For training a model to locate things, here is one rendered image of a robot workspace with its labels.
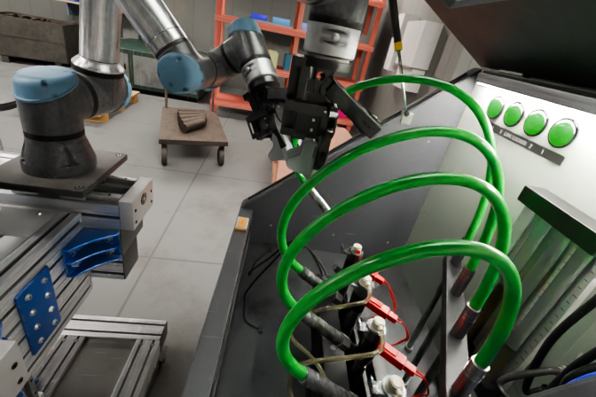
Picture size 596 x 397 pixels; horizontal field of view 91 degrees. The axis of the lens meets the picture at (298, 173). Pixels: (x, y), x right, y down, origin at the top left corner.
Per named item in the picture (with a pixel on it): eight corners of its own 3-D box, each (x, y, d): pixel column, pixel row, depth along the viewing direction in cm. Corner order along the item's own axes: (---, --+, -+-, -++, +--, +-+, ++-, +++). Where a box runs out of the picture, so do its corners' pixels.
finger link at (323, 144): (309, 160, 50) (321, 111, 46) (320, 162, 50) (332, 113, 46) (311, 173, 46) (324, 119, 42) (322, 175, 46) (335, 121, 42)
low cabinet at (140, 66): (216, 87, 664) (218, 54, 634) (199, 104, 516) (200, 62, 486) (134, 72, 640) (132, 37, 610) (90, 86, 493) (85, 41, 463)
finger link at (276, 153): (279, 178, 64) (268, 140, 66) (301, 168, 61) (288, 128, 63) (270, 178, 61) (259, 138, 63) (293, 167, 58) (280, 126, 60)
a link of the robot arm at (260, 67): (278, 63, 68) (256, 52, 61) (286, 81, 67) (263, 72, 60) (255, 80, 72) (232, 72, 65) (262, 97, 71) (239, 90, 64)
